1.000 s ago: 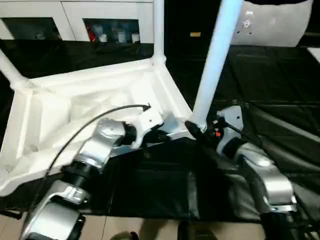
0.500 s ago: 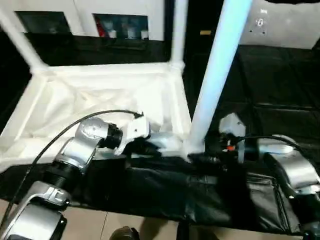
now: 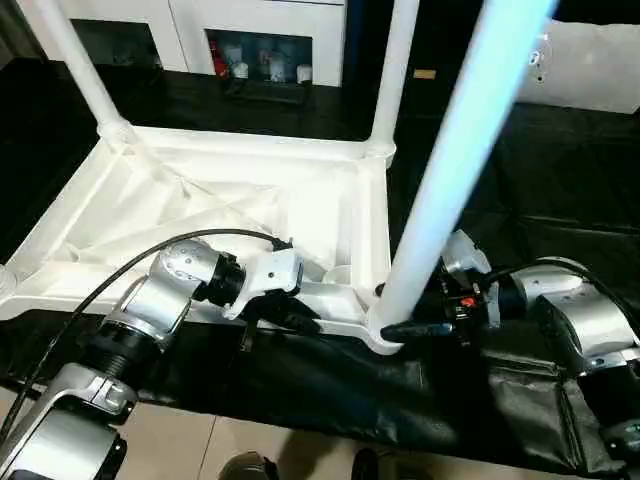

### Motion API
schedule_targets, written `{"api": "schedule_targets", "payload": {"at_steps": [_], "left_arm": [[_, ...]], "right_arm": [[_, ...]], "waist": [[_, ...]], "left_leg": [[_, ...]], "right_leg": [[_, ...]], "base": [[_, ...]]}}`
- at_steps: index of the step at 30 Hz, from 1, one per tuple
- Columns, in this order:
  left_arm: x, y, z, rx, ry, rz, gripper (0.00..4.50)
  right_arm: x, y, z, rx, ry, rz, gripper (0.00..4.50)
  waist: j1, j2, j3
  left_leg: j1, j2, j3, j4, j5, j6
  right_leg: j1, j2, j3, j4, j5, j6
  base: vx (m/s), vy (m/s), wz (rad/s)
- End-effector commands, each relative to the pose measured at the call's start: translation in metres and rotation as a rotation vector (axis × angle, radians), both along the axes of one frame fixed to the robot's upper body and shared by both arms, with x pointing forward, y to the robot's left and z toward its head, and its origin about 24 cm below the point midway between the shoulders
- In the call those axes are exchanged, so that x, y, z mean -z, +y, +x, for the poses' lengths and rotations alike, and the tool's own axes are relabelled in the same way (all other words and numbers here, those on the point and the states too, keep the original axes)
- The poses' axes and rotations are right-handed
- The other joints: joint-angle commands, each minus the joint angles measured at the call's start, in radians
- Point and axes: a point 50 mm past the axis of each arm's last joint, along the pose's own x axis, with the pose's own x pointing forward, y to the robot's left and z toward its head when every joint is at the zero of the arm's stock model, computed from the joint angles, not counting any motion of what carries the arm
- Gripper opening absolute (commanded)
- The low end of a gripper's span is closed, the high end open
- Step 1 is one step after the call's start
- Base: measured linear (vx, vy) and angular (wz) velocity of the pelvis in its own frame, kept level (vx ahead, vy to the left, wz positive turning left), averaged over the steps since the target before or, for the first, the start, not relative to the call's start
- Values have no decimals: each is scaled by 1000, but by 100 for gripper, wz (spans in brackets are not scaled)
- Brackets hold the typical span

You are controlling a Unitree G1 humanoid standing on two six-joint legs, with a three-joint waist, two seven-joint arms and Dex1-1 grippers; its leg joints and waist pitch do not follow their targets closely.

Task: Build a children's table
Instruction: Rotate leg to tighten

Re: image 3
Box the white plastic table leg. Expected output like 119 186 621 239
34 0 136 149
368 0 420 157
0 267 19 304
369 0 561 346

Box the dark left robot foot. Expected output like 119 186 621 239
222 451 279 480

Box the black work mat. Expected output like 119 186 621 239
0 57 640 476

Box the grey printed cushion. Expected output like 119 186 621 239
517 19 640 116

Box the white glass-door cabinet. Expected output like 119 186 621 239
29 0 346 89

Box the brown curtain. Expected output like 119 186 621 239
0 0 32 62

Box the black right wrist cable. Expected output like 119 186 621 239
484 256 640 347

